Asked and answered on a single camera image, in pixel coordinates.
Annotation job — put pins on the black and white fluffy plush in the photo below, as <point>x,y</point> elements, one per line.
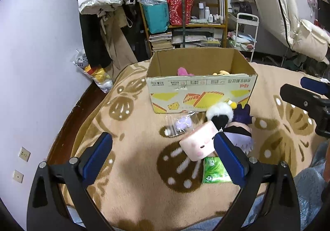
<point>219,115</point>

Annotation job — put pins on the beige trench coat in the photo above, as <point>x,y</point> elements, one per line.
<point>116,45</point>

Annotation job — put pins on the group of cosmetic bottles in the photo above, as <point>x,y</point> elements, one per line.
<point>208,16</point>

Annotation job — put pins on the wooden shelf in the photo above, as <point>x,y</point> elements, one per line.
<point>224,14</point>

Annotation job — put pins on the pink wall decoration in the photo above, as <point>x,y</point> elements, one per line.
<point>312,1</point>

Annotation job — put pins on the chair base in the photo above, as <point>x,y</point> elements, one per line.
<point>270,59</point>

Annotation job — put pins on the hot pink plush toy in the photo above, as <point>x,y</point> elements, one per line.
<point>184,71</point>

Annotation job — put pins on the black bag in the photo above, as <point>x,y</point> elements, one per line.
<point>242,9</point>

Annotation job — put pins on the printed cardboard box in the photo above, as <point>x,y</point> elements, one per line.
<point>206,84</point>

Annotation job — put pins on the crumpled clear plastic bag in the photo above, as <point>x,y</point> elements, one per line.
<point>150,1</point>

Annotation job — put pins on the teal bag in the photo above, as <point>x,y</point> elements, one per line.
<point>156,18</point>

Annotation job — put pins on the white hair plush doll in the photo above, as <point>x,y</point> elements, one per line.
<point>239,133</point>

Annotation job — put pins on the pile of small toys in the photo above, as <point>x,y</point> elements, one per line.
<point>241,39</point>

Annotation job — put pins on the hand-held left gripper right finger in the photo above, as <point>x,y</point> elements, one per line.
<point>229,161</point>

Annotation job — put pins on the green pole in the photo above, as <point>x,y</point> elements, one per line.
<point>183,32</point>

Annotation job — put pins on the dark wooden bed frame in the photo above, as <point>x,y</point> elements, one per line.
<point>74,112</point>

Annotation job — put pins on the black hanging coat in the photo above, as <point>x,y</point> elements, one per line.
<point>92,40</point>

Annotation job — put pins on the black hanging garment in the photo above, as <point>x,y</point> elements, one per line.
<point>136,30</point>

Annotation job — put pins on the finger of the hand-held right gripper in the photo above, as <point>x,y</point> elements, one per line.
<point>315,86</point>
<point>296,97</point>

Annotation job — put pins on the yellow plush toy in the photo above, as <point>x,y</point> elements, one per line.
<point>221,72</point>

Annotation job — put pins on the stack of papers and magazines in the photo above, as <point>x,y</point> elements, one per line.
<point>196,40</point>

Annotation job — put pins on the clear zip bag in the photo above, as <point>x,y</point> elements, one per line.
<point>171,128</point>

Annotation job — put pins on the small purple plush toy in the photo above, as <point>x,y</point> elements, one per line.
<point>183,122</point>

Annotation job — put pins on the red patterned gift bag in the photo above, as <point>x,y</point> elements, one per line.
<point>178,12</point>

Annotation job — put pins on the plastic bag of plush toys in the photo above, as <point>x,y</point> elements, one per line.
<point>99,73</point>

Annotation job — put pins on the green tissue packet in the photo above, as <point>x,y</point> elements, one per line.
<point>214,169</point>

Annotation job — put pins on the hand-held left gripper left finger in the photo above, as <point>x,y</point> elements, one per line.
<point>99,160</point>

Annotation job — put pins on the wall socket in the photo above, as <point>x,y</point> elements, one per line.
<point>18,176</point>
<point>24,154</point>

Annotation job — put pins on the white trolley cart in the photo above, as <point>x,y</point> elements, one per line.
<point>256,35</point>

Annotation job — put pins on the pale pink cube plush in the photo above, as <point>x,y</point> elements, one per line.
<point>198,143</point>

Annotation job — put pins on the beige printed blanket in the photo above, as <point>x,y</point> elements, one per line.
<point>134,187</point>

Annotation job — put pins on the white mattress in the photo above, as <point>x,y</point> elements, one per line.
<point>278,1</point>

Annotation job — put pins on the stack of books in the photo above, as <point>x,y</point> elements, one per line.
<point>161,41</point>

